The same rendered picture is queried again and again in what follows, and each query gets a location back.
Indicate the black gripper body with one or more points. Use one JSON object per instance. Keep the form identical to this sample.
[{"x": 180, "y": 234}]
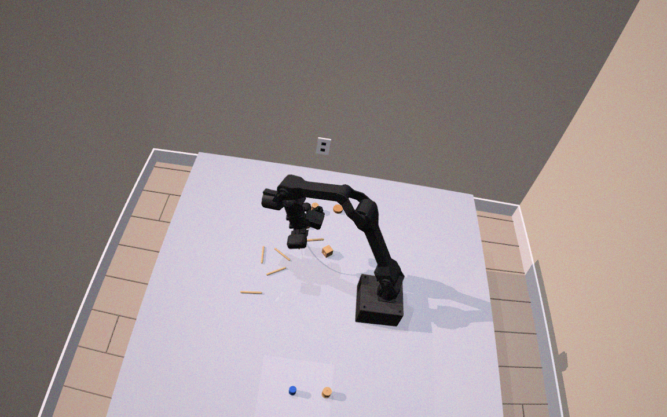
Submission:
[{"x": 298, "y": 238}]

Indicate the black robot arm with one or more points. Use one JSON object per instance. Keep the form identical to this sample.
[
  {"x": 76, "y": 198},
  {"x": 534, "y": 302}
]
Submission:
[{"x": 292, "y": 193}]

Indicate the wooden block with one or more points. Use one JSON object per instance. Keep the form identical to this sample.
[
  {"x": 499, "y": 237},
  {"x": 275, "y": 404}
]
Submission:
[{"x": 327, "y": 251}]

